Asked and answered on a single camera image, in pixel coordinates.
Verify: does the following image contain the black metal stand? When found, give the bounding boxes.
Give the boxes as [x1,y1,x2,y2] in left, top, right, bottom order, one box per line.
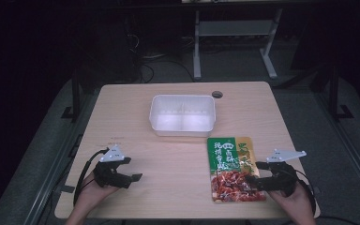
[326,64,354,121]
[60,67,83,123]

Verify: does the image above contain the person's left hand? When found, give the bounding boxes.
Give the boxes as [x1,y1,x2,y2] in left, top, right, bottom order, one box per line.
[79,172,120,211]

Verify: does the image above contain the white metal stand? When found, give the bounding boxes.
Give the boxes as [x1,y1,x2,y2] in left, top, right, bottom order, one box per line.
[192,7,284,81]

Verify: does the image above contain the white plastic container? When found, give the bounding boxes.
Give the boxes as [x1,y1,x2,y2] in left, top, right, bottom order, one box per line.
[148,94,217,138]

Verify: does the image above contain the person's right hand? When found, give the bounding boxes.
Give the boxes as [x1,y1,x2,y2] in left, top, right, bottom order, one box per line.
[266,181,317,225]

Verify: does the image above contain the green and red snack packet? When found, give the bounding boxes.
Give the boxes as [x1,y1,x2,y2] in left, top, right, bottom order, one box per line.
[206,136,267,204]

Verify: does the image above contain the black cable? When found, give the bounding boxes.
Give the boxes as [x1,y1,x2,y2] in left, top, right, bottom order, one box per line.
[294,168,318,217]
[73,147,111,206]

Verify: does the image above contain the black floor cables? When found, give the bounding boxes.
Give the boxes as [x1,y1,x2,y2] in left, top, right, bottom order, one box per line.
[123,29,195,83]

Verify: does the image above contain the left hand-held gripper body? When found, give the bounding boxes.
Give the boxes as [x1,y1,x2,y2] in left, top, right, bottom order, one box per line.
[93,143,132,189]

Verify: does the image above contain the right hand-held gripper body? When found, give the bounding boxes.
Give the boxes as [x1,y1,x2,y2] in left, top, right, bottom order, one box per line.
[261,148,308,198]

